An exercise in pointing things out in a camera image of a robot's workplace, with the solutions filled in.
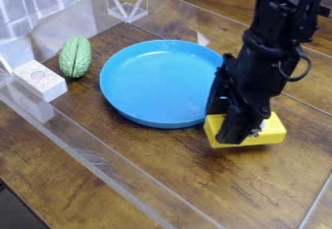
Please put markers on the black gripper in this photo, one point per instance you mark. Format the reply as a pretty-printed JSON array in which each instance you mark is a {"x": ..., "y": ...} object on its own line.
[{"x": 247, "y": 81}]

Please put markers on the yellow brick with label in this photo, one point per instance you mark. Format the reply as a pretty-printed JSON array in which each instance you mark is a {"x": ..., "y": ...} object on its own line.
[{"x": 271, "y": 135}]

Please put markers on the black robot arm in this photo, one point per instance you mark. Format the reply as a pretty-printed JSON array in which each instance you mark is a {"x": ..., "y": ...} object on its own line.
[{"x": 284, "y": 20}]

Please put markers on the blue round tray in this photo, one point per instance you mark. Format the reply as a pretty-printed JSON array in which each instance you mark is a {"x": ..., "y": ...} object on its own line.
[{"x": 156, "y": 82}]

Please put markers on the green textured gourd toy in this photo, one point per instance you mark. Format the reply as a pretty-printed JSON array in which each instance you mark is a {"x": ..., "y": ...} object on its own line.
[{"x": 76, "y": 56}]

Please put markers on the white speckled block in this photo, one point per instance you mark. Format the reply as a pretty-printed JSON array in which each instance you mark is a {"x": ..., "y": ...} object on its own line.
[{"x": 41, "y": 80}]

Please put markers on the clear acrylic enclosure wall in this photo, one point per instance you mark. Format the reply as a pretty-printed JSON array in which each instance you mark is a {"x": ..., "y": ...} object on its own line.
[{"x": 93, "y": 171}]

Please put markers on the clear acrylic corner bracket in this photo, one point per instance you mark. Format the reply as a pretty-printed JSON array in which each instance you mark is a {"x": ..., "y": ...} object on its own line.
[{"x": 125, "y": 11}]

